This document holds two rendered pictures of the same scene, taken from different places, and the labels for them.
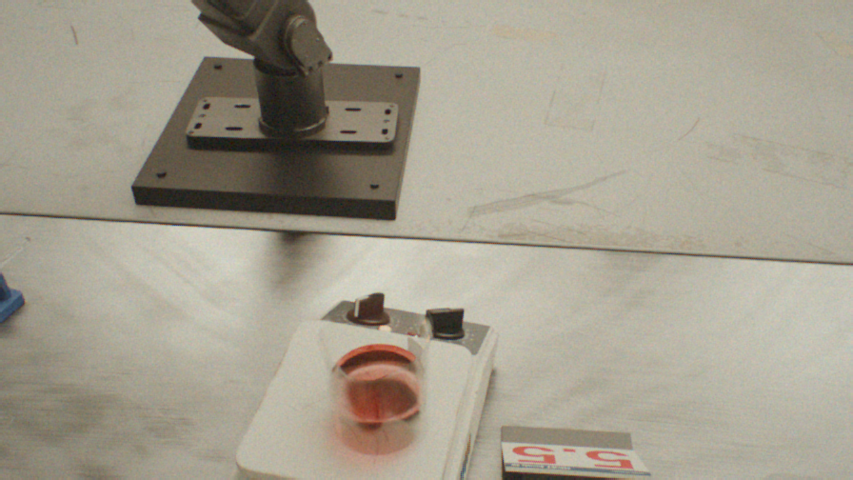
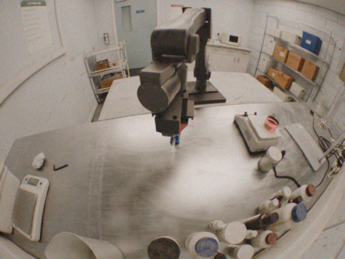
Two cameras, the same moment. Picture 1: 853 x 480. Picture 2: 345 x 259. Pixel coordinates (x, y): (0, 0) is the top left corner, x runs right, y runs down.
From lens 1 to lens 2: 0.51 m
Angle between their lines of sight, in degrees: 12
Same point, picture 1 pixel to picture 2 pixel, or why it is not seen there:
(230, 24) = (203, 71)
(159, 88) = not seen: hidden behind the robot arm
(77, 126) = not seen: hidden behind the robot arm
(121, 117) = not seen: hidden behind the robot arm
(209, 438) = (231, 140)
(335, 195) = (217, 99)
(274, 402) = (256, 128)
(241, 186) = (202, 99)
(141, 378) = (213, 133)
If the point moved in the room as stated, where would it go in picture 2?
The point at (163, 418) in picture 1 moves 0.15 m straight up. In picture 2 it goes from (222, 139) to (234, 107)
